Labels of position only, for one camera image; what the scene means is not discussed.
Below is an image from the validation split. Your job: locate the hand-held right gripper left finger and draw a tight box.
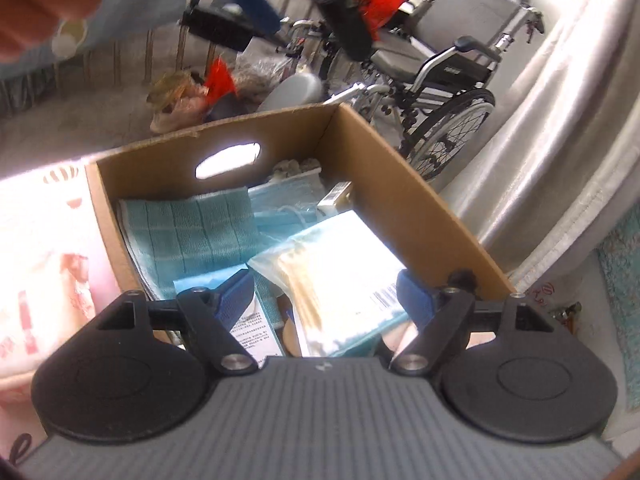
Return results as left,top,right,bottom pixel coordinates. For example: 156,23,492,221
95,269,260,375

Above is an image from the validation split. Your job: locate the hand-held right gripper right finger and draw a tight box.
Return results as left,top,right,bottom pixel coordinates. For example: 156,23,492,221
391,269,557,375

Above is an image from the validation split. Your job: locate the teal checked towel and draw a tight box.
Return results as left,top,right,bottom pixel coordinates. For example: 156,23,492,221
117,186,266,301

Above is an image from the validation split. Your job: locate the round beige powder puff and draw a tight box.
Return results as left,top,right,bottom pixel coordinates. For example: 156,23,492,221
280,320,301,356

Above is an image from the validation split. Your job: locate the bag of cotton swabs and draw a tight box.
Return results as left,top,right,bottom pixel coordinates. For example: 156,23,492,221
246,210,416,358

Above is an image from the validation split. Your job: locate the blue face mask pack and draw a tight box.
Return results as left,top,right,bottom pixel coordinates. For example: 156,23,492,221
247,170,331,246

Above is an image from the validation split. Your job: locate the brown cardboard box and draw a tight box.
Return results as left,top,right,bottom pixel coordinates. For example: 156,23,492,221
84,102,516,356

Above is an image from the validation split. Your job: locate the person's left hand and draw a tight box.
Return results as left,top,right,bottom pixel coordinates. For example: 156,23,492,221
0,0,138,63

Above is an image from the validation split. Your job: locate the clear bag of clutter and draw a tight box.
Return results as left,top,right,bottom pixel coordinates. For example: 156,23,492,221
232,52,291,91

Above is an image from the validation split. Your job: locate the crumpled red plastic bag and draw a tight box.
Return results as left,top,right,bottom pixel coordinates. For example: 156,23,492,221
202,57,238,106

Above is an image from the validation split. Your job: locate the grey wheelchair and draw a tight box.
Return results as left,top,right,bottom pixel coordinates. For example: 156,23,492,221
182,0,546,183

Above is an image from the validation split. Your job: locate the grey-blue blanket with circles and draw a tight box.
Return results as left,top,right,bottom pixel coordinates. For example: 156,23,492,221
0,0,201,91

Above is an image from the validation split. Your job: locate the small white box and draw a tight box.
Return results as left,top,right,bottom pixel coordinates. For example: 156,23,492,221
317,180,353,211

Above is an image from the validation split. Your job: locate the metal railing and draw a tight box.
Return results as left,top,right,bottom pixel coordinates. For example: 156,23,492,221
0,25,201,106

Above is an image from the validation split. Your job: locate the small greenish bundle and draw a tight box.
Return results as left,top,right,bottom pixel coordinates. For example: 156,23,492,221
275,158,322,177

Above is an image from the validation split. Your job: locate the pink tissue pack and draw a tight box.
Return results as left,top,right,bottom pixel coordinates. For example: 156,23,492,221
0,250,96,378

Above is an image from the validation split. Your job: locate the teal floral cloth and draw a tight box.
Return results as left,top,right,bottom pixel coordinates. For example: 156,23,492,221
595,220,640,381

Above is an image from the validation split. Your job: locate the grey curtain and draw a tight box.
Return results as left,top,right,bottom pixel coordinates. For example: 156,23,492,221
440,0,640,281

